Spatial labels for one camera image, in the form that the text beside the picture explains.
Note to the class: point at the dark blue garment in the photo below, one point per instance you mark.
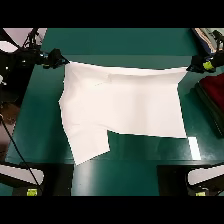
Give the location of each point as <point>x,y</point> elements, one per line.
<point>200,45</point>

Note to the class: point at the pale striped garment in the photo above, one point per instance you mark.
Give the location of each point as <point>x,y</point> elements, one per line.
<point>206,38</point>

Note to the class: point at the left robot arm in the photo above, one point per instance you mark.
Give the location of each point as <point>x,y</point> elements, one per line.
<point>20,60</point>

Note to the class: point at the white T-shirt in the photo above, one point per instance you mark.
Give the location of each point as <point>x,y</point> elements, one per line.
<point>126,103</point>

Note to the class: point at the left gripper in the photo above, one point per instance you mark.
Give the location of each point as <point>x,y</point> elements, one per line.
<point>55,59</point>

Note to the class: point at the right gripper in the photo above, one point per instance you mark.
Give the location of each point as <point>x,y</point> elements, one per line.
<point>201,64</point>

